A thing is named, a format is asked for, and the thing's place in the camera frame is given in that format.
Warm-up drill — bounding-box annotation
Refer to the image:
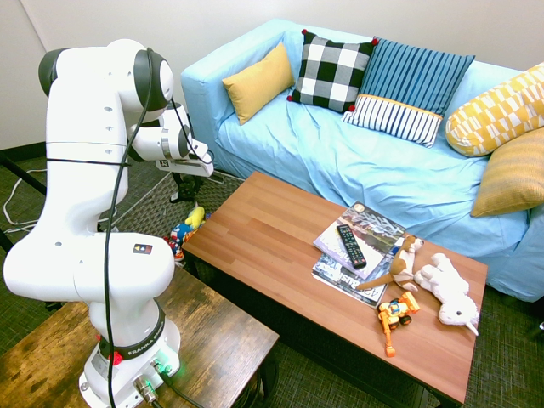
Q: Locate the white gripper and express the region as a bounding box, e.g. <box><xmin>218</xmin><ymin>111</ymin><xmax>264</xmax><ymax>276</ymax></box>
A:
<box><xmin>155</xmin><ymin>138</ymin><xmax>215</xmax><ymax>189</ymax></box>

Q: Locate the black Sony gamepad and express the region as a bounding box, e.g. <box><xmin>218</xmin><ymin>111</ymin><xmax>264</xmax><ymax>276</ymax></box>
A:
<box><xmin>171</xmin><ymin>180</ymin><xmax>204</xmax><ymax>203</ymax></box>

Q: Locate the yellow plush toy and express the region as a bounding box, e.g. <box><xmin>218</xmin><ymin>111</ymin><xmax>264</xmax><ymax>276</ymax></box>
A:
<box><xmin>184</xmin><ymin>203</ymin><xmax>207</xmax><ymax>229</ymax></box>

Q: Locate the Captain America plush toy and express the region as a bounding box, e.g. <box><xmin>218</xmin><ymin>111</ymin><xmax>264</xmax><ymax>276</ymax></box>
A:
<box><xmin>162</xmin><ymin>222</ymin><xmax>193</xmax><ymax>261</ymax></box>

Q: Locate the plain yellow cushion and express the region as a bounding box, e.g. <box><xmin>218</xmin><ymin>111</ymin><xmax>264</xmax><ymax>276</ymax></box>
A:
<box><xmin>221</xmin><ymin>41</ymin><xmax>296</xmax><ymax>127</ymax></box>

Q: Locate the wooden coffee table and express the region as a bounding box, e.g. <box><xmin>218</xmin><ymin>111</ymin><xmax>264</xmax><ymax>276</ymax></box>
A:
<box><xmin>181</xmin><ymin>170</ymin><xmax>490</xmax><ymax>408</ymax></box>

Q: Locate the dark wooden robot stand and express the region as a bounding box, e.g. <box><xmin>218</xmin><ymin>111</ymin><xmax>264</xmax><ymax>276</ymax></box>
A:
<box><xmin>0</xmin><ymin>265</ymin><xmax>281</xmax><ymax>408</ymax></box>

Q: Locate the black remote control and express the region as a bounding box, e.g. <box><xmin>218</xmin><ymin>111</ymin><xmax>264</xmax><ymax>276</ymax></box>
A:
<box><xmin>336</xmin><ymin>224</ymin><xmax>368</xmax><ymax>270</ymax></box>

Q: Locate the black white checked cushion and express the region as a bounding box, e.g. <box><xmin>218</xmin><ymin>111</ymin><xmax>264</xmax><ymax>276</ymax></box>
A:
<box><xmin>286</xmin><ymin>28</ymin><xmax>380</xmax><ymax>115</ymax></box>

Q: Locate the lavender cover magazine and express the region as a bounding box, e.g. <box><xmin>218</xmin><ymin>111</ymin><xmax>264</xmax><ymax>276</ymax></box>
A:
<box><xmin>313</xmin><ymin>201</ymin><xmax>407</xmax><ymax>281</ymax></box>

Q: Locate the light blue sofa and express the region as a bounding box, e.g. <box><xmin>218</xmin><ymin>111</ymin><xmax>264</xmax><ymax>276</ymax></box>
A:
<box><xmin>180</xmin><ymin>17</ymin><xmax>544</xmax><ymax>303</ymax></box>

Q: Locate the business magazine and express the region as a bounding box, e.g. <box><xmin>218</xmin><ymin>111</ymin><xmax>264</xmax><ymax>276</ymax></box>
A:
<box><xmin>311</xmin><ymin>253</ymin><xmax>390</xmax><ymax>309</ymax></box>

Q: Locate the brown white dog plush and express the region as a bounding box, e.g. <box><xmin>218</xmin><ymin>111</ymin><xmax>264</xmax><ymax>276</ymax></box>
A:
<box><xmin>355</xmin><ymin>234</ymin><xmax>425</xmax><ymax>293</ymax></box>

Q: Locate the blue striped cushion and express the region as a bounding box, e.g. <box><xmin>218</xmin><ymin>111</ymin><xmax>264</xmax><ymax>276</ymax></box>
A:
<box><xmin>342</xmin><ymin>37</ymin><xmax>476</xmax><ymax>149</ymax></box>

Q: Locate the orange toy excavator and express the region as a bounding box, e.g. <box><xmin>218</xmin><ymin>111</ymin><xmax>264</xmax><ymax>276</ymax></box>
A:
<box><xmin>377</xmin><ymin>291</ymin><xmax>422</xmax><ymax>359</ymax></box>

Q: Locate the white unicorn plush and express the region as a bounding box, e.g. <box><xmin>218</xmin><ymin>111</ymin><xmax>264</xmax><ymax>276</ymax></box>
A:
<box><xmin>412</xmin><ymin>252</ymin><xmax>481</xmax><ymax>337</ymax></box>

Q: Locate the yellow white patterned bolster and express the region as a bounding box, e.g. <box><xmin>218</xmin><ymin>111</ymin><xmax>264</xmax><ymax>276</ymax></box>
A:
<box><xmin>445</xmin><ymin>61</ymin><xmax>544</xmax><ymax>158</ymax></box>

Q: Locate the mustard striped cushion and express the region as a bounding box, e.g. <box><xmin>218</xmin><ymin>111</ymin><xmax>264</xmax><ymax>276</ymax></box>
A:
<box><xmin>469</xmin><ymin>127</ymin><xmax>544</xmax><ymax>218</ymax></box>

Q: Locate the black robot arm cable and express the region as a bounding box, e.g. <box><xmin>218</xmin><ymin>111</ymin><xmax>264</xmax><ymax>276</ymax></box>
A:
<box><xmin>103</xmin><ymin>46</ymin><xmax>215</xmax><ymax>408</ymax></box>

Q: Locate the white floor cable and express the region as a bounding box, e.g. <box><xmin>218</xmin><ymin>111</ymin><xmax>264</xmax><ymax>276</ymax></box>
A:
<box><xmin>2</xmin><ymin>168</ymin><xmax>48</xmax><ymax>235</ymax></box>

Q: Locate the black base cable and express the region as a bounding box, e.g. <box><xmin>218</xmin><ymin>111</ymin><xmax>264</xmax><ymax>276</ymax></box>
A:
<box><xmin>151</xmin><ymin>360</ymin><xmax>206</xmax><ymax>408</ymax></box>

